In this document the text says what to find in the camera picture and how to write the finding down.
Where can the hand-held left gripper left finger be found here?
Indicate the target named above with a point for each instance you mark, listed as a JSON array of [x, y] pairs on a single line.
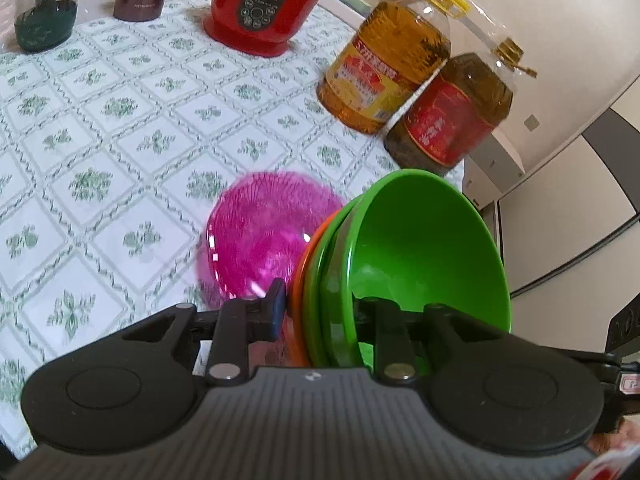
[[277, 310]]

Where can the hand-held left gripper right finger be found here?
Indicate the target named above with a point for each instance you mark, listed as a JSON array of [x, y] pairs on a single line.
[[385, 320]]

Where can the orange plastic bowl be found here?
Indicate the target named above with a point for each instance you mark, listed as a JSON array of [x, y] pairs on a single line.
[[296, 320]]

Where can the green plastic bowl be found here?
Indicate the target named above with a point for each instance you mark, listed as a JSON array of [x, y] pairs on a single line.
[[316, 300], [425, 260]]

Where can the pink transparent plate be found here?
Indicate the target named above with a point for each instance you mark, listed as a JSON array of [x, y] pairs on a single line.
[[270, 220], [250, 260], [260, 240]]

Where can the person's right hand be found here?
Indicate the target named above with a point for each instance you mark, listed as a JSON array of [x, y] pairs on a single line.
[[607, 442]]

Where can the red and white cloth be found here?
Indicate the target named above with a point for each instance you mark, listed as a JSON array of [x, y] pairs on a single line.
[[610, 465]]

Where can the white wardrobe grey trim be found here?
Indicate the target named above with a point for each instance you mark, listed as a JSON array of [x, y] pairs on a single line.
[[575, 220]]

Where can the white nightstand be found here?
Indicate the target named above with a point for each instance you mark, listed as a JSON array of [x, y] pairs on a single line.
[[492, 170]]

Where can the floral white tablecloth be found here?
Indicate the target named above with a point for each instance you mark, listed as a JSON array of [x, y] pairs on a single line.
[[125, 170]]

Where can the dark oil bottle red label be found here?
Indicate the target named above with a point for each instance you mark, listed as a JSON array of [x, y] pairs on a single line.
[[450, 120]]

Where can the yellow cooking oil bottle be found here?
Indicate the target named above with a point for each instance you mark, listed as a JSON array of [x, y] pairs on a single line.
[[380, 70]]

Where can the red electric pressure cooker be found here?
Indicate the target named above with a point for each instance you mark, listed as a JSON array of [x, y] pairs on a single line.
[[265, 5]]

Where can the clear jar dark green base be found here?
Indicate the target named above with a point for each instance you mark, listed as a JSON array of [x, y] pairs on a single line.
[[45, 20]]

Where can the wall socket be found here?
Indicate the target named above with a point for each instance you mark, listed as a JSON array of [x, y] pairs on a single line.
[[532, 122]]

